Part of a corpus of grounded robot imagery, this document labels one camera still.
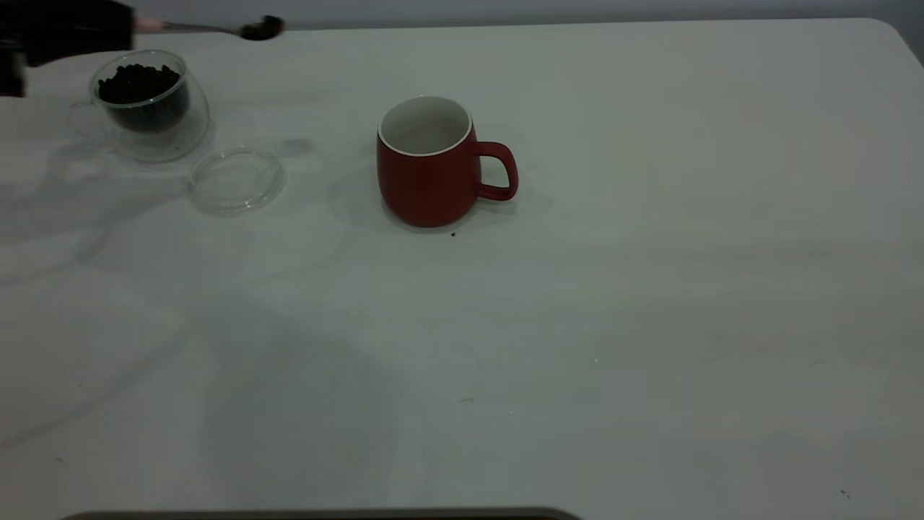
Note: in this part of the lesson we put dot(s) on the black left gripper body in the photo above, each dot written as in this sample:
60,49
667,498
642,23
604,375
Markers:
32,32

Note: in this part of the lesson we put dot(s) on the clear glass cup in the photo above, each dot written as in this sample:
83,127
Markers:
180,133

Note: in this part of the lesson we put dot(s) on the red ceramic mug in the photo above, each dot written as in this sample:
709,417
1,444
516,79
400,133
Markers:
426,188

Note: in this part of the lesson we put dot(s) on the clear glass dish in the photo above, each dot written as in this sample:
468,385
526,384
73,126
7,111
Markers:
237,182

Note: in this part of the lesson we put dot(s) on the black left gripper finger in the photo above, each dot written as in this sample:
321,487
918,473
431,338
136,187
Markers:
101,37
101,13

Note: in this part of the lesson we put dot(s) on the dark coffee beans heap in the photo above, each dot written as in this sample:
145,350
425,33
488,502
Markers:
141,94

